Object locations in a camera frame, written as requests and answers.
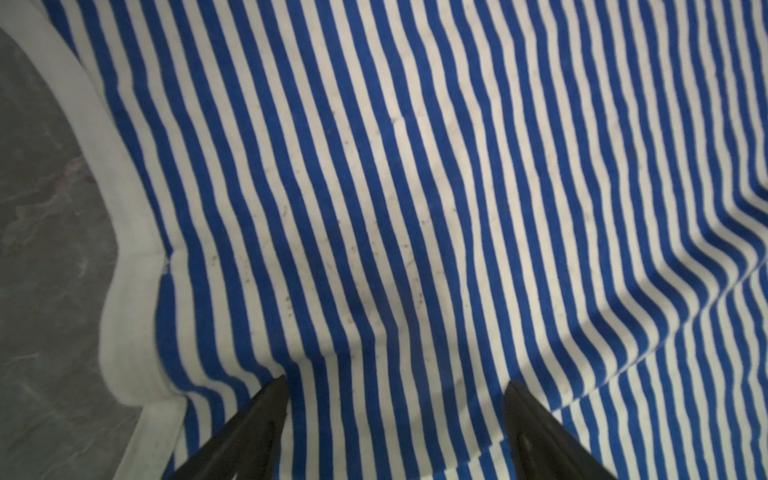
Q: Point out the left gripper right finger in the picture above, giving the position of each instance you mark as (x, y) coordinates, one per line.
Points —
(541, 448)

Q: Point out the blue white striped tank top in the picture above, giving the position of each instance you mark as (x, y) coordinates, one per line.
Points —
(401, 206)

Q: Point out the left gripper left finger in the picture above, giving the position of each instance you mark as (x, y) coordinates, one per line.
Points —
(248, 445)

